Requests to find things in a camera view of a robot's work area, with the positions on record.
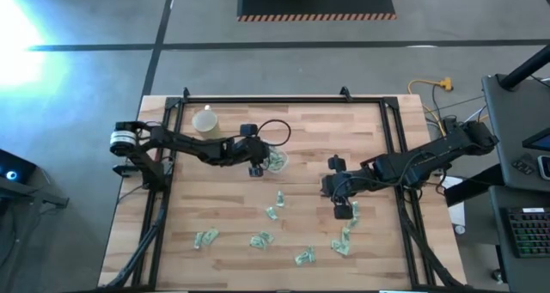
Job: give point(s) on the black box with blue light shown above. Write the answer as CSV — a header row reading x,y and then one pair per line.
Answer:
x,y
17,168

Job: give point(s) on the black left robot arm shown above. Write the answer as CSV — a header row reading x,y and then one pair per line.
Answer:
x,y
189,144

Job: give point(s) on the smartphone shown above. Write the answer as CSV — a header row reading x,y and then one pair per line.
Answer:
x,y
545,167

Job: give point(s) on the black hazard-striped floor mat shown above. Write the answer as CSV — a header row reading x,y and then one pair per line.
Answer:
x,y
315,1

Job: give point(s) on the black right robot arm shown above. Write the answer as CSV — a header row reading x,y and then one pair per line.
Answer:
x,y
421,160

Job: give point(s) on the small black controller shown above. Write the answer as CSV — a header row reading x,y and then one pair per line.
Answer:
x,y
523,166

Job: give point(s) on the backlit black keyboard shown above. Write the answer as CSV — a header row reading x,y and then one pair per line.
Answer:
x,y
530,233

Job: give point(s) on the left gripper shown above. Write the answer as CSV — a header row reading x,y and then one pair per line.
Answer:
x,y
242,153

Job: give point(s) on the tablet screen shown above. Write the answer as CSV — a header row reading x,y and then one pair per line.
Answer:
x,y
541,142

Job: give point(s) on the clear plastic bin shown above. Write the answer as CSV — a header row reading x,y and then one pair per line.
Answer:
x,y
286,153

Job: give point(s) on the grey desk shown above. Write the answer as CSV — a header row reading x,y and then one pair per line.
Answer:
x,y
507,147

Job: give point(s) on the dark keyboard desk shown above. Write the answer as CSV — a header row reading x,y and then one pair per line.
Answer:
x,y
515,276

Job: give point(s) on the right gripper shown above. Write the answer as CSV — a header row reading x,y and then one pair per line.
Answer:
x,y
348,187

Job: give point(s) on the beige mug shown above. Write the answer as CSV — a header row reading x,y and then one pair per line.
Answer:
x,y
205,121

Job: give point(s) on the black aluminium table frame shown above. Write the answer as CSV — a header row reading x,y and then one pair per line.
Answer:
x,y
279,99

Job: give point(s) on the black pole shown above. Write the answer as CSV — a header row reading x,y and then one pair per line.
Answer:
x,y
524,69

